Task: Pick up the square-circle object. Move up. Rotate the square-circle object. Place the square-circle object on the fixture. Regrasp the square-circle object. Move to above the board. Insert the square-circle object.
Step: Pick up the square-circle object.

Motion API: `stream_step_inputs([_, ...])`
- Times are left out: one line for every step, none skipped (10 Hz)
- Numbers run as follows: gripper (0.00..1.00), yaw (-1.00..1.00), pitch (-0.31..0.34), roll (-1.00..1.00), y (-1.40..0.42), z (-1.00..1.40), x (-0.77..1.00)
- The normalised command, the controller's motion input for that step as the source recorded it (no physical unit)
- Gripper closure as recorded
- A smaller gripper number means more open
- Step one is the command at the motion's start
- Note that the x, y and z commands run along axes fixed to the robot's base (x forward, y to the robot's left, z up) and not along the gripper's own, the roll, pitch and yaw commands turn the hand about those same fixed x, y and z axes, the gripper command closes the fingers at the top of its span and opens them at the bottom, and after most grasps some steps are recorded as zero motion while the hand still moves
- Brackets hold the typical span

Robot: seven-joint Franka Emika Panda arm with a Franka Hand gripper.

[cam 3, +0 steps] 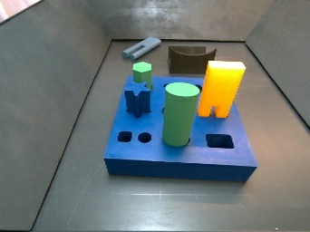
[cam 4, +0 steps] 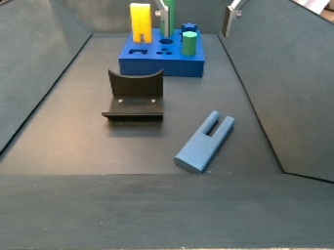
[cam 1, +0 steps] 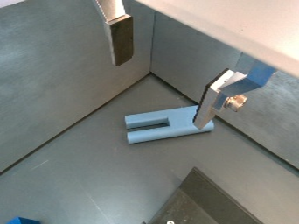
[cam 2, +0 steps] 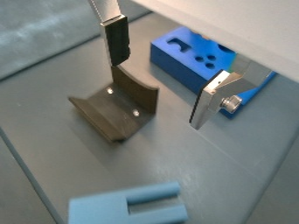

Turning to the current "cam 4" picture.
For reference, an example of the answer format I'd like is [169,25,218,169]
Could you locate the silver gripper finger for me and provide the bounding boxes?
[222,0,248,37]
[153,0,168,36]

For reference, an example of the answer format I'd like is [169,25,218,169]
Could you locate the light blue square-circle object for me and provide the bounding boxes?
[173,111,235,174]

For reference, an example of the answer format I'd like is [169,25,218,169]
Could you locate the black curved fixture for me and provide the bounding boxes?
[101,71,164,120]

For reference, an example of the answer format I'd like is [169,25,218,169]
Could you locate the green hexagonal peg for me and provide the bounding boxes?
[163,0,175,37]

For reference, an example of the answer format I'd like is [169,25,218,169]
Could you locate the yellow slotted block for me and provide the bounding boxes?
[129,3,152,43]

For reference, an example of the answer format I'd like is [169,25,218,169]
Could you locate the dark blue star peg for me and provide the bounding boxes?
[181,22,196,32]

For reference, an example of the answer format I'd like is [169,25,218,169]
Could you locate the green cylinder peg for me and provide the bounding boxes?
[181,31,196,56]

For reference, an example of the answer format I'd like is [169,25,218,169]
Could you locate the blue foam peg base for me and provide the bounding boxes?
[119,28,204,77]

